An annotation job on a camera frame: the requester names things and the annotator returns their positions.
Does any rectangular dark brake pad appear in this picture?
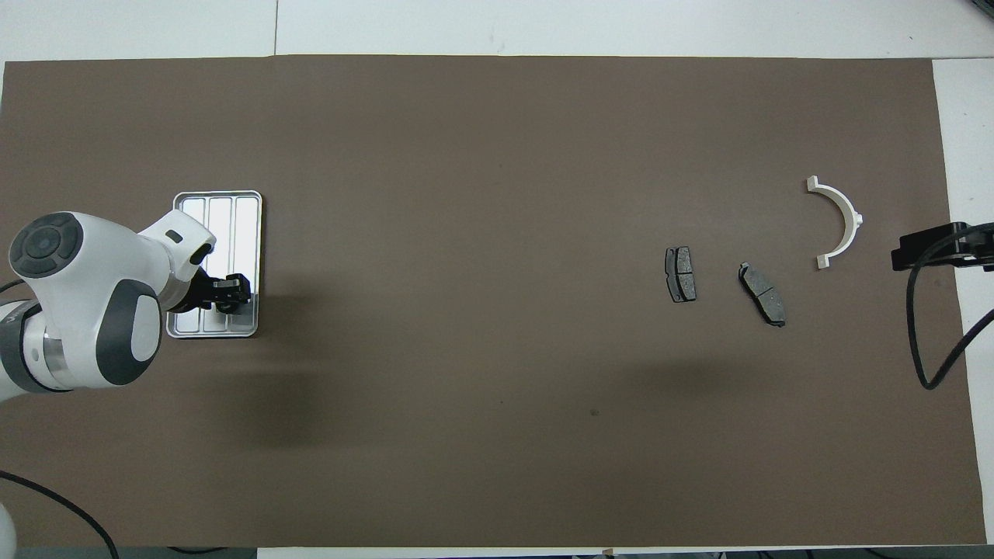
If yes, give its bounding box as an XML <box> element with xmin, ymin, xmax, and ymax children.
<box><xmin>665</xmin><ymin>246</ymin><xmax>697</xmax><ymax>304</ymax></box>

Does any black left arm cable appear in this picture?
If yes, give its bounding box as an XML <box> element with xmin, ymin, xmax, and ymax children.
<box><xmin>0</xmin><ymin>470</ymin><xmax>119</xmax><ymax>559</ymax></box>

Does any white curved plastic bracket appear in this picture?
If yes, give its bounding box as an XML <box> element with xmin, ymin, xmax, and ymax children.
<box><xmin>806</xmin><ymin>176</ymin><xmax>864</xmax><ymax>270</ymax></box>

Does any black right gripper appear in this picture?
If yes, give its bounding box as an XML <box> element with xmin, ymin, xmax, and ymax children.
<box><xmin>891</xmin><ymin>221</ymin><xmax>994</xmax><ymax>271</ymax></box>

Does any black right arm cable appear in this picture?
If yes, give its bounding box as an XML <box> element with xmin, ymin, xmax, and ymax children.
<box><xmin>907</xmin><ymin>231</ymin><xmax>994</xmax><ymax>391</ymax></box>

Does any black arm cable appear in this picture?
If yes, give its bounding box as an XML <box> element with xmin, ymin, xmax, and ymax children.
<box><xmin>907</xmin><ymin>231</ymin><xmax>994</xmax><ymax>391</ymax></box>
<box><xmin>0</xmin><ymin>470</ymin><xmax>119</xmax><ymax>559</ymax></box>

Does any curved dark brake pad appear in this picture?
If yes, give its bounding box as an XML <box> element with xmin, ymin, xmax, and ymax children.
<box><xmin>738</xmin><ymin>262</ymin><xmax>787</xmax><ymax>328</ymax></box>

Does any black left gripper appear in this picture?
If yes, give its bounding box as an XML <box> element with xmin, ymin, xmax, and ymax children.
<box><xmin>167</xmin><ymin>266</ymin><xmax>254</xmax><ymax>314</ymax></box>

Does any silver metal tray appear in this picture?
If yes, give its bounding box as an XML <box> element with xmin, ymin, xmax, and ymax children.
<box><xmin>165</xmin><ymin>190</ymin><xmax>263</xmax><ymax>339</ymax></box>

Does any brown table mat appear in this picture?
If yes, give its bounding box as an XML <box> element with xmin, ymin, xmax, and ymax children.
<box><xmin>0</xmin><ymin>54</ymin><xmax>987</xmax><ymax>548</ymax></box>

